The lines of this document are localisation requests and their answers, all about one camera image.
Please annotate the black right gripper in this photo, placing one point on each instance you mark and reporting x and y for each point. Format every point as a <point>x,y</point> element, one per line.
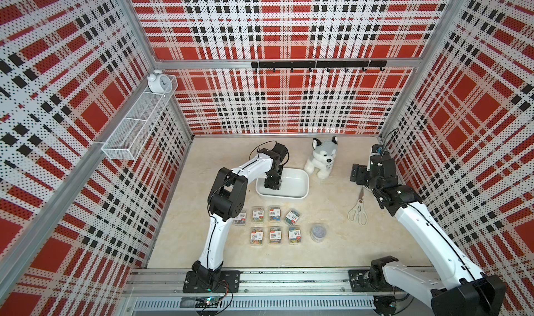
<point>359,171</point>

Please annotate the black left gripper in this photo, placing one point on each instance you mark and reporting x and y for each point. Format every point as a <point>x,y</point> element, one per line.
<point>274,184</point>

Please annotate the white plastic storage box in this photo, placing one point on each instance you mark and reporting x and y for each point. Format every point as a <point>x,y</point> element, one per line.
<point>295,185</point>

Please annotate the square paper clip box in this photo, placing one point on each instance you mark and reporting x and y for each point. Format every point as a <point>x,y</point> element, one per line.
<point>294,235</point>

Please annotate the round clear paper clip jar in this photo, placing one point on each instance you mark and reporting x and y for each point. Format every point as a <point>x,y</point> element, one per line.
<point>318,233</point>

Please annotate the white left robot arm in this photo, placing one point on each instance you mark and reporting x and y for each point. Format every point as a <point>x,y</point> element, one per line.
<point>226,200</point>

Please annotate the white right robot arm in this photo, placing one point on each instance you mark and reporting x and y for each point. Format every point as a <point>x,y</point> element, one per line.
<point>462,288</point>

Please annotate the grey white husky plush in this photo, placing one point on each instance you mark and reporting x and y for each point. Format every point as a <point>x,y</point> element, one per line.
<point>322,157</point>

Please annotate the green circuit board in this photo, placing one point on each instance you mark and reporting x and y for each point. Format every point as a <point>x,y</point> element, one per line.
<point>207,302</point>

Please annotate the white alarm clock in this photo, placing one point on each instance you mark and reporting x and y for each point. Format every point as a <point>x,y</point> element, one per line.
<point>158,82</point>

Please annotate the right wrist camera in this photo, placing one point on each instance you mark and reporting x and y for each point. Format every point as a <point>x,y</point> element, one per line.
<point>377,150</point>

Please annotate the white handled scissors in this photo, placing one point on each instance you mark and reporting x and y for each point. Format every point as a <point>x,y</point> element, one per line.
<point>358,213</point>

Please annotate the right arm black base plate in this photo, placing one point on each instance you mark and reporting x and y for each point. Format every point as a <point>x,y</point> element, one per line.
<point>361,281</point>

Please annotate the black hook rail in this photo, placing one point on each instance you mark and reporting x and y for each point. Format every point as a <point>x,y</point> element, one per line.
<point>358,64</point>

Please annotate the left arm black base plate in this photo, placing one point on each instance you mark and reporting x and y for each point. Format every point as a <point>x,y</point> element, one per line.
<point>226,279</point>

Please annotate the white wire mesh shelf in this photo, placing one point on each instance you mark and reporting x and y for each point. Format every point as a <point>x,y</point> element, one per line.
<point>130,136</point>

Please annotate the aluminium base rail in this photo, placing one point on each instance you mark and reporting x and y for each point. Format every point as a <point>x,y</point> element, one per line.
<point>290,281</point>

